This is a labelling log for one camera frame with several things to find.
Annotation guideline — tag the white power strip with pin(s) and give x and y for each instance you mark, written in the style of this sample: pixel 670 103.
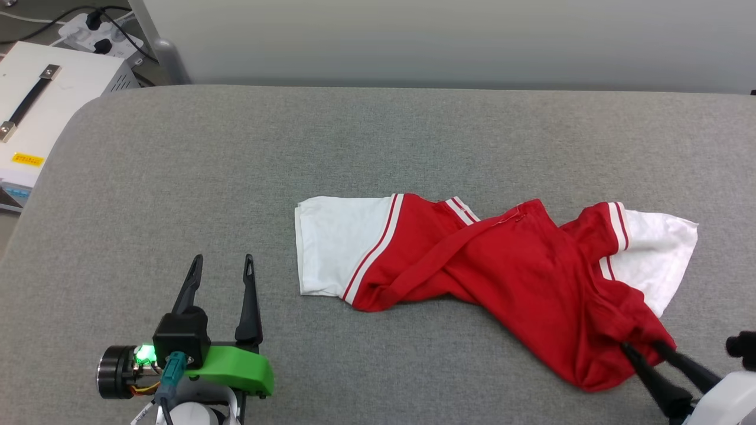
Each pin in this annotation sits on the white power strip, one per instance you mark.
pixel 100 35

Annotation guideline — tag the red and white jersey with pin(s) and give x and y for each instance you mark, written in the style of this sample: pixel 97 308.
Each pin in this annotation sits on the red and white jersey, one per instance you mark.
pixel 508 271

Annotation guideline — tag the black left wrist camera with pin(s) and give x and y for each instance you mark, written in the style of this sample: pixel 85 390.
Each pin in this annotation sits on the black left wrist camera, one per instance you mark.
pixel 180 333

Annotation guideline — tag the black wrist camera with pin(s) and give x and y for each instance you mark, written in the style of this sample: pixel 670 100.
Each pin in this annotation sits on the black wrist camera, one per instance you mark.
pixel 744 348
pixel 180 333

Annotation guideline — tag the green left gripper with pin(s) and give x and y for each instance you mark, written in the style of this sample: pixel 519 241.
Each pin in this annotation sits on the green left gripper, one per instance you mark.
pixel 236 366

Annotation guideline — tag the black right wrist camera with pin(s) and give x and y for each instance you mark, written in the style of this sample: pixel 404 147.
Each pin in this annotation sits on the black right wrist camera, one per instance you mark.
pixel 744 348

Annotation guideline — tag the teal left camera connector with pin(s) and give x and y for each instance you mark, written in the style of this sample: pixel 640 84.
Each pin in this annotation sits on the teal left camera connector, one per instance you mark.
pixel 171 375

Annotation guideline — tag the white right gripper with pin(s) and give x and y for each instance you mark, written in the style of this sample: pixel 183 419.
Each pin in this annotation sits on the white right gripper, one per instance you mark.
pixel 729 401

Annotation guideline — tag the white equipment box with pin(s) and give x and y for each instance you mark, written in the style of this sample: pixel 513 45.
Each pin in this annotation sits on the white equipment box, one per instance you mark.
pixel 53 106

